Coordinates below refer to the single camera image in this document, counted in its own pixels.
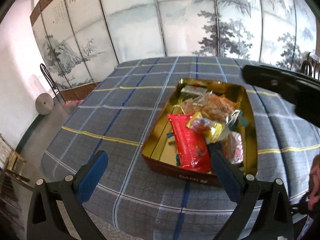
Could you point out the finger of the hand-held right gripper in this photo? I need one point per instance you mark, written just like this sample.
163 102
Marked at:
282 82
311 117

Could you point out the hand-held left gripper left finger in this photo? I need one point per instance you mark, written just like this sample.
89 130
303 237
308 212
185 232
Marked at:
91 175

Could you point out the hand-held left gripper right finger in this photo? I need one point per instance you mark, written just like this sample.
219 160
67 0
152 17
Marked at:
225 175

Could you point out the pink patterned pastry packet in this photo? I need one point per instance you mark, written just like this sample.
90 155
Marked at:
232 147

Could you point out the red snack packet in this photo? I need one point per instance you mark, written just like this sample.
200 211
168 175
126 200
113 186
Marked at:
190 145

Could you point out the yellow-edged pastry packet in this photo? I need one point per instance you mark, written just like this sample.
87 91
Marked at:
207 127

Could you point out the teal snack packet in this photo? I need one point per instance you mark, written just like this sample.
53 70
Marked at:
242 121

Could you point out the clear bag of orange snacks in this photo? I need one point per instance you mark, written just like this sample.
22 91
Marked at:
192 106
217 105

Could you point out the red tin box gold inside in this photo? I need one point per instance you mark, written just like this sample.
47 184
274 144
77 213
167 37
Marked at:
160 140

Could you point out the dark carved wooden chair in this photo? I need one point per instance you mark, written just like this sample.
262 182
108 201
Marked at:
311 65

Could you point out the person's clothing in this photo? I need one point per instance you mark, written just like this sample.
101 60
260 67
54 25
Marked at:
315 180

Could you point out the plaid grey-blue tablecloth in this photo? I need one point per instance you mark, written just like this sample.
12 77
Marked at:
125 120

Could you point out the light wooden chair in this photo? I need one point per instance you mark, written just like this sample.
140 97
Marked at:
12 162

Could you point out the round stone disc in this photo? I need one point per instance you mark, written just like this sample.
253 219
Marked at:
44 104

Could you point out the thin metal chair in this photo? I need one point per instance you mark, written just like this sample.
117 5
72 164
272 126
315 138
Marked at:
50 80

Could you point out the ink landscape folding screen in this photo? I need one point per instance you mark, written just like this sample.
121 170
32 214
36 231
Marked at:
150 17

